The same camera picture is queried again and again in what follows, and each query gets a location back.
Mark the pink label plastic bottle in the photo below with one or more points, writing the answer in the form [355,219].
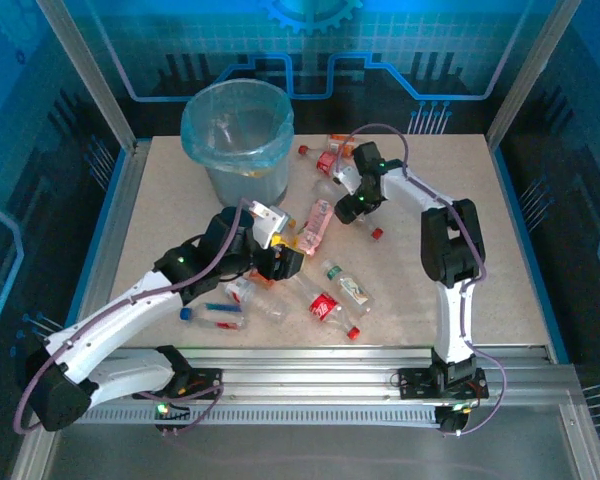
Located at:
[317,220]

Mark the clear bottle with red cap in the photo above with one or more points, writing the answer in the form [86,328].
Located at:
[377,233]

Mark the clear bottle red white label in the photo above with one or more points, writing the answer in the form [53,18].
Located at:
[260,302]

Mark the red label cola bottle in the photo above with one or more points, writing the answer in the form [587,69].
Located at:
[325,307]
[325,162]

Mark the green cap clear bottle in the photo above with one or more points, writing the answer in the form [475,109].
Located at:
[352,290]

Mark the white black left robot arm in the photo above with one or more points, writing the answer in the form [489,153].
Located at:
[120,320]

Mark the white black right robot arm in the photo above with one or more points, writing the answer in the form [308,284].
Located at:
[447,320]

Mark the blue cap clear bottle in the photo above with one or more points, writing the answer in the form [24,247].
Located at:
[215,317]

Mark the black connector box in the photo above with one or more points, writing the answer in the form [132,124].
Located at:
[452,420]
[175,415]

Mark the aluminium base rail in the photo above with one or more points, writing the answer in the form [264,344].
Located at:
[320,385]

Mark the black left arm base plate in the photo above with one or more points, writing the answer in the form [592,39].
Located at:
[207,382]

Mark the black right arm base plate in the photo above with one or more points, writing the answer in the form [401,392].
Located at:
[415,382]

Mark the aluminium frame post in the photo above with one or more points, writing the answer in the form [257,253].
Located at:
[88,75]
[531,75]

